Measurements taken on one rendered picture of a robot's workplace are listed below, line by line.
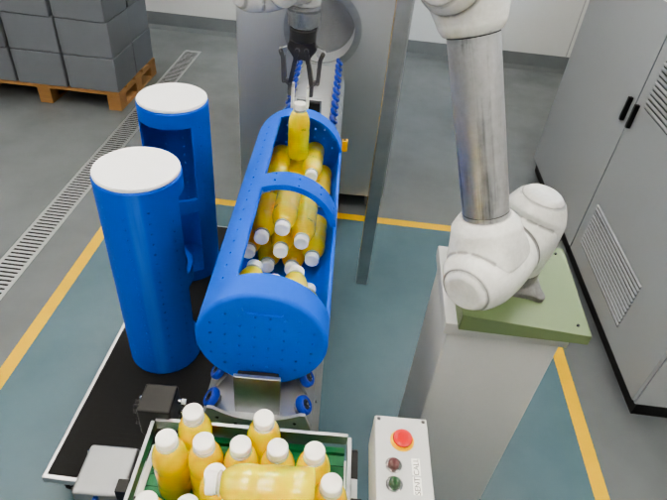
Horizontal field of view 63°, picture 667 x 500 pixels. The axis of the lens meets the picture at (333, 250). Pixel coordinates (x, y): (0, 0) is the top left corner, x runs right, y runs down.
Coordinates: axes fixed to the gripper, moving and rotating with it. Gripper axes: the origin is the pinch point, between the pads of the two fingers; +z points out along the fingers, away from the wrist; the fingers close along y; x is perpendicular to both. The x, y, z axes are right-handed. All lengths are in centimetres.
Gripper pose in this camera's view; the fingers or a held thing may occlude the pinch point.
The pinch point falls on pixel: (300, 96)
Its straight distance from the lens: 168.0
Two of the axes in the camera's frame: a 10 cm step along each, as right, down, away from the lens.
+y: -10.0, -0.9, -0.1
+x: -0.5, 6.3, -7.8
